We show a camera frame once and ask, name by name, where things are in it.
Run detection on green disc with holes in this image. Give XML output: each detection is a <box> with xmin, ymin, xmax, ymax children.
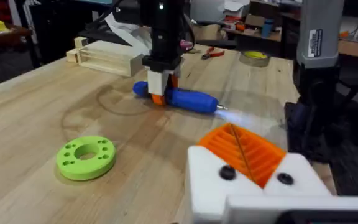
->
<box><xmin>55</xmin><ymin>135</ymin><xmax>117</xmax><ymax>182</ymax></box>

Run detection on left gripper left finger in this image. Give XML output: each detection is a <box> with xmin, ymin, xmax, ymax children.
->
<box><xmin>186</xmin><ymin>123</ymin><xmax>264</xmax><ymax>224</ymax></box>

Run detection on small wooden block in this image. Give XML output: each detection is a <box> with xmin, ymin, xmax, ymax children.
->
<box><xmin>65</xmin><ymin>47</ymin><xmax>81</xmax><ymax>64</ymax></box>
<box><xmin>73</xmin><ymin>36</ymin><xmax>89</xmax><ymax>49</ymax></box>

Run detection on pale wooden box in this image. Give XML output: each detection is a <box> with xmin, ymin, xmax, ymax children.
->
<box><xmin>77</xmin><ymin>40</ymin><xmax>145</xmax><ymax>78</ymax></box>

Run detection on blue electric screwdriver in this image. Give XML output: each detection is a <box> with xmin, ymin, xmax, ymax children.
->
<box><xmin>132</xmin><ymin>80</ymin><xmax>229</xmax><ymax>114</ymax></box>

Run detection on cardboard box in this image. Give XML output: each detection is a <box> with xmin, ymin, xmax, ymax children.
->
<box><xmin>193</xmin><ymin>23</ymin><xmax>228</xmax><ymax>41</ymax></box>

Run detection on dark side table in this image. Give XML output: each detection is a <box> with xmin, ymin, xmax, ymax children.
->
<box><xmin>0</xmin><ymin>24</ymin><xmax>40</xmax><ymax>69</ymax></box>

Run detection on red-handled pliers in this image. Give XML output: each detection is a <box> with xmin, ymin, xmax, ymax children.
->
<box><xmin>201</xmin><ymin>46</ymin><xmax>226</xmax><ymax>61</ymax></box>

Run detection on tape roll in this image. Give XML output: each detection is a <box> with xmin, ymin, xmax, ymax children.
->
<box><xmin>238</xmin><ymin>50</ymin><xmax>271</xmax><ymax>68</ymax></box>

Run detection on blue cup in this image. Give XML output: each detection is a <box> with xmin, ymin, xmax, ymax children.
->
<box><xmin>260</xmin><ymin>18</ymin><xmax>275</xmax><ymax>39</ymax></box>

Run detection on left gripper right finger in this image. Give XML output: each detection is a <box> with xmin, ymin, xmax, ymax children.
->
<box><xmin>231</xmin><ymin>124</ymin><xmax>333</xmax><ymax>197</ymax></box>

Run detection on white paper sheet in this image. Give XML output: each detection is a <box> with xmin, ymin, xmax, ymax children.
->
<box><xmin>104</xmin><ymin>12</ymin><xmax>152</xmax><ymax>56</ymax></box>

